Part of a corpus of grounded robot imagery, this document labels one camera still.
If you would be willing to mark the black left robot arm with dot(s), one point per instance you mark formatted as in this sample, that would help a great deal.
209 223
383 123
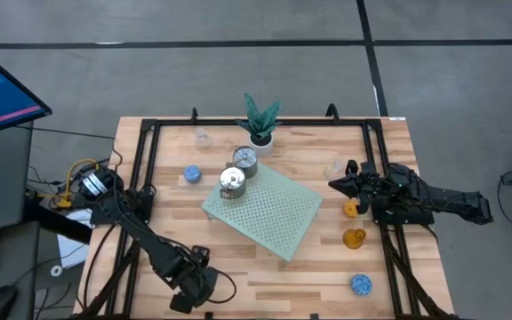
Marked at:
149 242

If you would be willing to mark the orange patterned votive holder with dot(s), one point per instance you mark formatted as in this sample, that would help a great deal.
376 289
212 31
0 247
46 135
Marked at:
350 209

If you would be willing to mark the white paper sheet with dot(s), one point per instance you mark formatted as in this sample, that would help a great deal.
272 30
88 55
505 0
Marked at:
71 251

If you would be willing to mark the clear glass candlestick holder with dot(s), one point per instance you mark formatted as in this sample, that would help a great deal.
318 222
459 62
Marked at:
202 141
333 171

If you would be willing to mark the snake plant in white pot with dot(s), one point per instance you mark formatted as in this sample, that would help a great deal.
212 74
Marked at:
261 144

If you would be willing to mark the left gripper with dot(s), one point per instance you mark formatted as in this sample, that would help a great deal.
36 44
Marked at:
202 277

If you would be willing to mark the white sticker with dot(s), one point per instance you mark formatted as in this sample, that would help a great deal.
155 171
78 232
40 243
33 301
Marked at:
397 118

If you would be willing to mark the amber glass candlestick holder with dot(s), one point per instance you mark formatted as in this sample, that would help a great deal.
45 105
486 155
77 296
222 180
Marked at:
354 239

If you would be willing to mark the black aluminium table frame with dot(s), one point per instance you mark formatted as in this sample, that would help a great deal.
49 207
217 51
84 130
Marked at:
309 122

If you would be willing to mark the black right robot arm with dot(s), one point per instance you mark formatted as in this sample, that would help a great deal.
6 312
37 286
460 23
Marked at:
451 200

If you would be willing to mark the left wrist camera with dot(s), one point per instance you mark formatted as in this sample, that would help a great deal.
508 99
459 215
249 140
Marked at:
181 303

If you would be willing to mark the green perforated metal shelf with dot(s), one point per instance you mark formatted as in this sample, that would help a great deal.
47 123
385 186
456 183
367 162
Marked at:
274 218

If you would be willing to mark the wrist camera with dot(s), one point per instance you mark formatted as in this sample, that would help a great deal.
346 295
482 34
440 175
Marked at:
368 170
181 303

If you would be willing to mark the white tape roll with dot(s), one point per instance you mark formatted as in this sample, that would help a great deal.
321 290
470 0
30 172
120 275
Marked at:
53 268

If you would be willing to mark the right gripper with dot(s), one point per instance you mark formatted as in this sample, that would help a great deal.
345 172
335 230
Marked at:
369 191

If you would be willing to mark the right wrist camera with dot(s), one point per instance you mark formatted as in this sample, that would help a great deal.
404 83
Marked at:
368 170

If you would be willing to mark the grey desk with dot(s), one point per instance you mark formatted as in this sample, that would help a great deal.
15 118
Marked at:
2 186

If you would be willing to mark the silver lidded candle jar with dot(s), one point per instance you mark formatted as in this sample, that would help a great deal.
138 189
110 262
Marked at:
232 178
245 157

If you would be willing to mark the blue patterned votive holder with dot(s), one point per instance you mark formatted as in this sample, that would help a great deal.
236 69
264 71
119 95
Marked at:
192 174
361 285

